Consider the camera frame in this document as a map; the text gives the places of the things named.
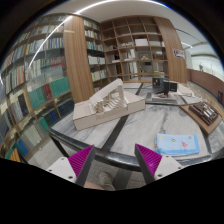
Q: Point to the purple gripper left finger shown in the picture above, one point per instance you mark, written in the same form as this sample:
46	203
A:
81	163

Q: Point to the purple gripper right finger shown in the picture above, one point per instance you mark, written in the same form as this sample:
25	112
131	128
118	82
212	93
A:
148	161

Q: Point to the light blue folded towel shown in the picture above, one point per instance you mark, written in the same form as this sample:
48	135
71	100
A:
176	145

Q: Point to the grey shoe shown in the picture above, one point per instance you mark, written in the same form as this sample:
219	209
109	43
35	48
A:
105	181

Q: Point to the beige architectural building model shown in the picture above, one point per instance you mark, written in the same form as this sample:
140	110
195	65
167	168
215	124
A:
109	103

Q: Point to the dark wooden architectural model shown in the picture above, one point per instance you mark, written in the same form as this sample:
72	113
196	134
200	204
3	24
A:
205	115

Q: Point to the wooden bookshelf with books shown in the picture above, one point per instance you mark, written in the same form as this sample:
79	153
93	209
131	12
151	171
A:
57	61

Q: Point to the white sign on pillar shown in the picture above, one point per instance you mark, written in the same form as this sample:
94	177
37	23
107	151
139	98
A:
179	53

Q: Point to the wooden open cubby shelf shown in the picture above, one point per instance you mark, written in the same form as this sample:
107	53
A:
134	48

